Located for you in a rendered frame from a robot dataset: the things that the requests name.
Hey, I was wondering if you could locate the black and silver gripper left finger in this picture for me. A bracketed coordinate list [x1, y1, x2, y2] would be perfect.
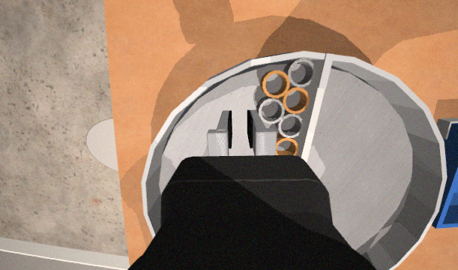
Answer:
[207, 110, 232, 156]

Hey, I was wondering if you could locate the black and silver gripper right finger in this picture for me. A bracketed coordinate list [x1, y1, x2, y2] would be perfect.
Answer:
[247, 109, 277, 155]

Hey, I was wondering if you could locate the blue crate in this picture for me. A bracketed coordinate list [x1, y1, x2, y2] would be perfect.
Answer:
[432, 118, 458, 229]

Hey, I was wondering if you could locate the grey metal bushing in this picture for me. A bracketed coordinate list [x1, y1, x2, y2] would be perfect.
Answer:
[283, 58, 316, 87]
[275, 110, 304, 138]
[256, 96, 285, 124]

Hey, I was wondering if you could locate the bronze bushing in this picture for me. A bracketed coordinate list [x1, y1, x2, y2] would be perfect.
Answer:
[279, 86, 310, 114]
[260, 70, 290, 98]
[276, 133, 298, 156]

